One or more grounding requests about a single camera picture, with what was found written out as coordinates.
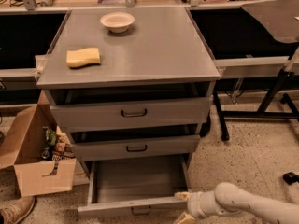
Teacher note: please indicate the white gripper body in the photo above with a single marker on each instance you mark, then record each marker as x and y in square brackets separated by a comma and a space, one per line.
[193, 204]

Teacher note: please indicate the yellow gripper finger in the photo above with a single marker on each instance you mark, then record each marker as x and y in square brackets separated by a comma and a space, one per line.
[183, 195]
[185, 218]

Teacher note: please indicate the grey bottom drawer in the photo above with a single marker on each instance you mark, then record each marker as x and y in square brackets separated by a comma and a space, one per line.
[136, 187]

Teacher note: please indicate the grey drawer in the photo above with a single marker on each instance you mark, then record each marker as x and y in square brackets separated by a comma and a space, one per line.
[126, 107]
[134, 143]
[136, 187]

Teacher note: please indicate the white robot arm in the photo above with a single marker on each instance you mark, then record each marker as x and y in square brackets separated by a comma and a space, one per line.
[229, 200]

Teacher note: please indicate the grey middle drawer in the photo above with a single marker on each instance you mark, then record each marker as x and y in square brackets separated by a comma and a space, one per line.
[134, 143]

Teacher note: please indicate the grey top drawer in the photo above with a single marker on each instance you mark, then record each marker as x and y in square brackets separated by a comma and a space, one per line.
[126, 107]

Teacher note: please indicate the grey drawer cabinet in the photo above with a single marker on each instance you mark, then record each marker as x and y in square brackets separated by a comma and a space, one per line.
[160, 47]

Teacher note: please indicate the black floor object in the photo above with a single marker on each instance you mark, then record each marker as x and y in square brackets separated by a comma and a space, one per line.
[290, 178]

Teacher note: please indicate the black table stand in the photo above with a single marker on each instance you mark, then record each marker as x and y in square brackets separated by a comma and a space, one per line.
[283, 81]

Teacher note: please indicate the snack packets in box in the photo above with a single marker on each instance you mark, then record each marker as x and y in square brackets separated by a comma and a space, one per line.
[57, 146]

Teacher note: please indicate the yellow sponge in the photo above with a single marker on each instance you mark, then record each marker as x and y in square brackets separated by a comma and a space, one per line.
[82, 57]

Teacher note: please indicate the brown shoe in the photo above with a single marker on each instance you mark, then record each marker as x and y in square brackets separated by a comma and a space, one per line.
[18, 211]

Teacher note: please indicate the open cardboard box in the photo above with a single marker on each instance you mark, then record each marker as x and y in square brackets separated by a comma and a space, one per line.
[22, 148]

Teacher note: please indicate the white bowl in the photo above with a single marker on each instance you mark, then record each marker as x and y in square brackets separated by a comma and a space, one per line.
[117, 22]

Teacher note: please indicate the grey side table top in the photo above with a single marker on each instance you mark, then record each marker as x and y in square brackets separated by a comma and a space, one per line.
[278, 17]

